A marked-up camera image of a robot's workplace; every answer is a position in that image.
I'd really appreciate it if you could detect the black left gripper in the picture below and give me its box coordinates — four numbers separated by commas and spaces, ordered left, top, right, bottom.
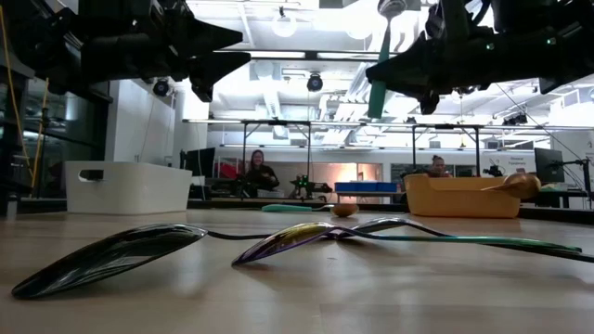
69, 0, 252, 103

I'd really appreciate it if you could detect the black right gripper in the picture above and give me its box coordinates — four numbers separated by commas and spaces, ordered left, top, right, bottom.
365, 0, 540, 116

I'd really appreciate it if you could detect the teal handled silver spoon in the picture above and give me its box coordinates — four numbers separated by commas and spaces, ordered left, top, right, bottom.
261, 203, 336, 213
367, 0, 408, 120

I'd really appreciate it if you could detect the gold spoon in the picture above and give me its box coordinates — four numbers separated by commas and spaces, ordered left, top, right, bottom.
481, 172, 542, 200
329, 202, 360, 219

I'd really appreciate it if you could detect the iridescent rainbow spoon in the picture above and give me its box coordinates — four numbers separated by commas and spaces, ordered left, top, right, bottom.
230, 221, 584, 268

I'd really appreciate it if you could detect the ceiling light strip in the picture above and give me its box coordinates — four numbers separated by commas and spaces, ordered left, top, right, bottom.
250, 49, 306, 59
317, 51, 381, 60

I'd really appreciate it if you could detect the person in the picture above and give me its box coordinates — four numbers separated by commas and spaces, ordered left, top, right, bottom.
244, 148, 281, 199
424, 155, 454, 179

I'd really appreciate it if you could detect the black monitor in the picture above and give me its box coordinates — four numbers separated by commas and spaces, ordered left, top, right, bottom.
179, 147, 217, 178
534, 147, 566, 184

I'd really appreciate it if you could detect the blue storage crate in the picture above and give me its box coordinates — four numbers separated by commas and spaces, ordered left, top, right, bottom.
333, 180, 399, 194

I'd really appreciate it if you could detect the red panel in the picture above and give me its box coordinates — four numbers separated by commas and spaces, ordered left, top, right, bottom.
216, 157, 247, 180

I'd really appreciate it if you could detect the yellow plastic bin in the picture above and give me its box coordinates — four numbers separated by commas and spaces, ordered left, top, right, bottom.
402, 173, 523, 219

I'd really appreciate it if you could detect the white plastic bin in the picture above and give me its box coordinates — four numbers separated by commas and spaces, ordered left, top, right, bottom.
63, 160, 194, 215

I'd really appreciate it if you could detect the black boom stand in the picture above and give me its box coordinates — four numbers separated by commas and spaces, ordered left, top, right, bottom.
549, 156, 594, 211

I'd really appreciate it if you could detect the black tripod stand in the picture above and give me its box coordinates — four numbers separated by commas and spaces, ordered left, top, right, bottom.
40, 105, 51, 199

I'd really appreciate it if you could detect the black spoon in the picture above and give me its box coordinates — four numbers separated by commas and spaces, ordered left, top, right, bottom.
9, 223, 339, 301

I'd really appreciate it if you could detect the white ring light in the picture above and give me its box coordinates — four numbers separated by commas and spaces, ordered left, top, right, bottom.
271, 13, 298, 39

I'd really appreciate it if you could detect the white ventilation duct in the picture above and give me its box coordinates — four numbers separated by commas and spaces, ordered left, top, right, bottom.
250, 59, 291, 140

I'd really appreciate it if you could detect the black metal frame stand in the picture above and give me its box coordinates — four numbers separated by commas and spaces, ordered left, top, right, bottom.
411, 122, 484, 178
239, 119, 313, 183

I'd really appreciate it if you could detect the dark spoon with teal handle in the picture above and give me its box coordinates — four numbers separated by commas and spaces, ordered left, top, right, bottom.
334, 216, 594, 264

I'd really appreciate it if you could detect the black table frame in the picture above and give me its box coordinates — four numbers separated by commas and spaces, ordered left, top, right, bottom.
13, 197, 594, 220

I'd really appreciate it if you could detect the yellow cable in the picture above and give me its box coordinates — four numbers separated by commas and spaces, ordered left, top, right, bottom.
0, 4, 50, 196

